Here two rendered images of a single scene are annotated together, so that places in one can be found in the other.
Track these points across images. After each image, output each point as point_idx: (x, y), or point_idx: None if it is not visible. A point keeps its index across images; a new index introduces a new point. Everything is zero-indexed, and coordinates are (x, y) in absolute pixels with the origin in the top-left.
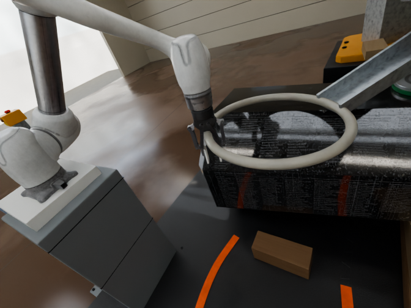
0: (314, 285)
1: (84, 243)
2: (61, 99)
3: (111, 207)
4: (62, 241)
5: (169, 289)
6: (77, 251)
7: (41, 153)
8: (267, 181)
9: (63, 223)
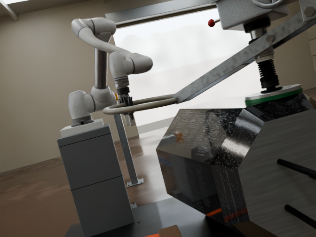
0: None
1: (74, 155)
2: (102, 81)
3: (96, 146)
4: (66, 146)
5: (106, 236)
6: (69, 157)
7: (82, 104)
8: (170, 162)
9: (70, 138)
